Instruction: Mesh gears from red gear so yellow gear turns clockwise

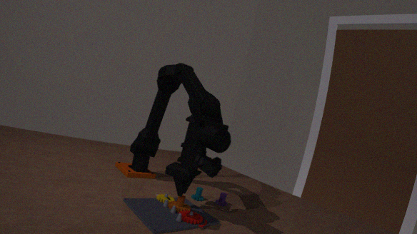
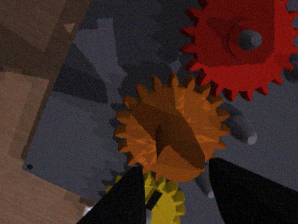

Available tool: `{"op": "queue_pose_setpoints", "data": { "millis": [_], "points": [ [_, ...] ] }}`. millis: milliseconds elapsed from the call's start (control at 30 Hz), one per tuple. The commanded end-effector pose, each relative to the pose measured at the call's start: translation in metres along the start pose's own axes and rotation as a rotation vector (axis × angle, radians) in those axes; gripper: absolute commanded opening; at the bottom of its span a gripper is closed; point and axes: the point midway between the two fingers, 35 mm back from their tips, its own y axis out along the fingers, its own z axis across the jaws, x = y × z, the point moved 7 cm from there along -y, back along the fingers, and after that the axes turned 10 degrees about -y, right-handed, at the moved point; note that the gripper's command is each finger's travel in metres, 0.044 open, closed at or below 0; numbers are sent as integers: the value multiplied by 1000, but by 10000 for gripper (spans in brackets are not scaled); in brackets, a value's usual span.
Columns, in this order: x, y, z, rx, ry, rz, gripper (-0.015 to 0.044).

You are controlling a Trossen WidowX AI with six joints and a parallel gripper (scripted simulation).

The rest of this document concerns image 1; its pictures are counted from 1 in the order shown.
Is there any red gear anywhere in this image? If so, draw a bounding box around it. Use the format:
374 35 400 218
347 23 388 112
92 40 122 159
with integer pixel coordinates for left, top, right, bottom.
179 210 203 224

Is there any purple gear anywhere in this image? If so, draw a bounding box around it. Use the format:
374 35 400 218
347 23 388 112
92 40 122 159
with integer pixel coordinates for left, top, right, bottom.
215 192 227 206

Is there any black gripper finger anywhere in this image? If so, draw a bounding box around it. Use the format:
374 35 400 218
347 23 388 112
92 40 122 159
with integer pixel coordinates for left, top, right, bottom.
174 177 188 197
184 171 202 194

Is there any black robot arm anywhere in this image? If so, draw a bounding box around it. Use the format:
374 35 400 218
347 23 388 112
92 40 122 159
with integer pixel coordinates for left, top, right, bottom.
129 63 231 178

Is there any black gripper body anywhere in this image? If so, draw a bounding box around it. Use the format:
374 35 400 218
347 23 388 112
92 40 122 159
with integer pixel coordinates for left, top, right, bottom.
165 139 206 181

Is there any yellow gear with black stripe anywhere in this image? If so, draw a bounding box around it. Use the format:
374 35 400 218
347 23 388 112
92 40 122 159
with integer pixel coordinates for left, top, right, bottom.
157 194 174 203

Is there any teal toothed gear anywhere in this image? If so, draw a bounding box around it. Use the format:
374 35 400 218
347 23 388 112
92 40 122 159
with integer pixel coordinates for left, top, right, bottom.
191 187 204 201

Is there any brown gear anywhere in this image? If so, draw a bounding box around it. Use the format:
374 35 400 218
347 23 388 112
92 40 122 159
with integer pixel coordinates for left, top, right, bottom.
168 195 191 213

